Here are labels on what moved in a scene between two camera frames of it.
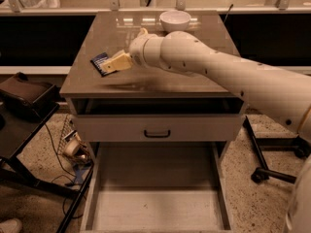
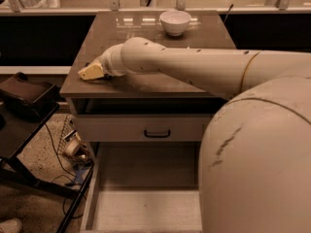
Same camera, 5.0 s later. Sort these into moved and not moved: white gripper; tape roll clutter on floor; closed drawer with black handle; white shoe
Moved: white gripper
Not moved: closed drawer with black handle; tape roll clutter on floor; white shoe
